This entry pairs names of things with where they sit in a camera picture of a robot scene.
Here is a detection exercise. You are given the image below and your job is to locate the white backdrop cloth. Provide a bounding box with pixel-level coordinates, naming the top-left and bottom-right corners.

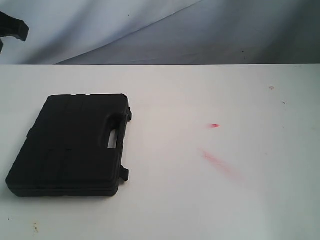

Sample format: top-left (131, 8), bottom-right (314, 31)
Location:
top-left (0, 0), bottom-right (320, 65)

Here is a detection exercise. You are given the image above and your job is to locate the black plastic tool case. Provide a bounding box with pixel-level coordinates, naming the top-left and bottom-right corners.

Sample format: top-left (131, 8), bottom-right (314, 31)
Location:
top-left (5, 93), bottom-right (132, 197)

